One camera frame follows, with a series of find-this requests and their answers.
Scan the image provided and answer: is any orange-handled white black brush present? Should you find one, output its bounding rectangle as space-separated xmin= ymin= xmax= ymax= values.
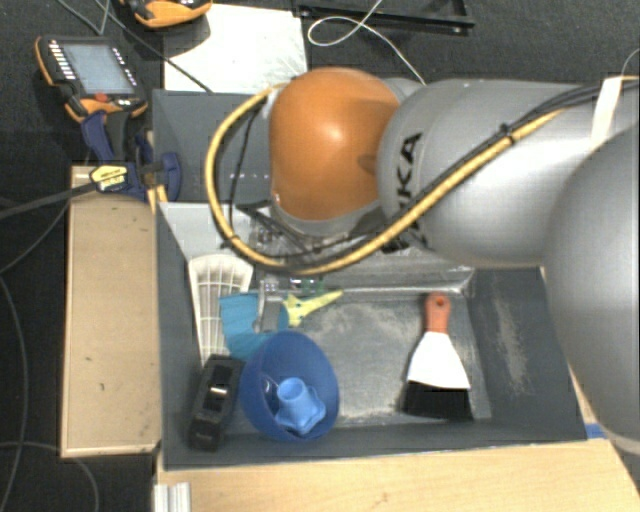
xmin=401 ymin=292 xmax=475 ymax=422

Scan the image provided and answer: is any blue plastic bowl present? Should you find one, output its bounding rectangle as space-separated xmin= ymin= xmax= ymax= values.
xmin=236 ymin=329 xmax=342 ymax=443

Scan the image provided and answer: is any black tape dispenser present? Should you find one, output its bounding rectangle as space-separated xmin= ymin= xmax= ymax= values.
xmin=186 ymin=353 xmax=247 ymax=453

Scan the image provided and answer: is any yellow plastic clip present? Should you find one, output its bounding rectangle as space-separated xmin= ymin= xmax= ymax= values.
xmin=282 ymin=288 xmax=345 ymax=329

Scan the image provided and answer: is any grey metal bin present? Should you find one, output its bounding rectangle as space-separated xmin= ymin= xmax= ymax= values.
xmin=151 ymin=88 xmax=589 ymax=471

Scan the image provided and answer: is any pale wood board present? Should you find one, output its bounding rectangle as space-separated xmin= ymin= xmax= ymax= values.
xmin=59 ymin=164 xmax=164 ymax=459

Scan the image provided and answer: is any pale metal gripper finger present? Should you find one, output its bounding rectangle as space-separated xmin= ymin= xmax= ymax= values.
xmin=255 ymin=281 xmax=268 ymax=333
xmin=265 ymin=281 xmax=290 ymax=333

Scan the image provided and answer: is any light blue plastic knob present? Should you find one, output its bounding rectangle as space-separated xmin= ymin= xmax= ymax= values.
xmin=273 ymin=377 xmax=328 ymax=437

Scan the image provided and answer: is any teal plastic cup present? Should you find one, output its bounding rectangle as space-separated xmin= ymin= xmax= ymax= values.
xmin=218 ymin=293 xmax=291 ymax=359

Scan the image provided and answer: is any white ribbed plastic scoop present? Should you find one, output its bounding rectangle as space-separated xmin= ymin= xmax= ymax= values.
xmin=187 ymin=252 xmax=255 ymax=369

